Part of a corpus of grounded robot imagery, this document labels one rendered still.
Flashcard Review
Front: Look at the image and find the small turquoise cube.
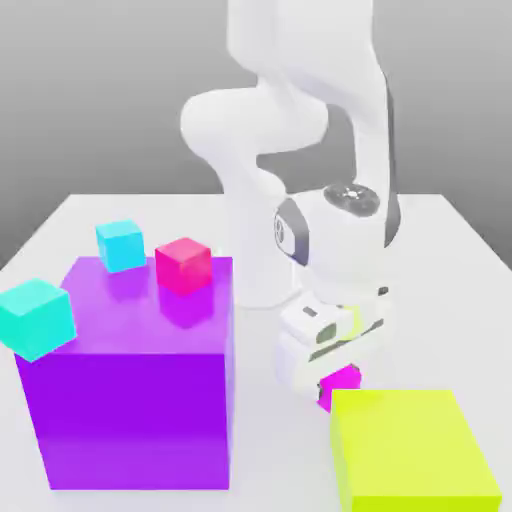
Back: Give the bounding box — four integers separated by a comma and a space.
0, 277, 78, 364

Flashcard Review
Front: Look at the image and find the small red cube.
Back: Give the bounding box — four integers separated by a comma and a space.
154, 236, 213, 298

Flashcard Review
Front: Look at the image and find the small sky-blue cube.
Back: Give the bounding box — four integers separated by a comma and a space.
94, 218, 148, 275

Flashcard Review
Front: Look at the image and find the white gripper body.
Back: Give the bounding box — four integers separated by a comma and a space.
274, 297, 393, 402

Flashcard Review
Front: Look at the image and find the large yellow-green box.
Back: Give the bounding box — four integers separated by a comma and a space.
329, 389, 504, 512

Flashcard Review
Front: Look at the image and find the large purple box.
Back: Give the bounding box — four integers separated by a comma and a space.
14, 255, 235, 492

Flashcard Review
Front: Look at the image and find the small magenta cube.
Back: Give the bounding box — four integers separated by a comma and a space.
317, 364, 363, 414

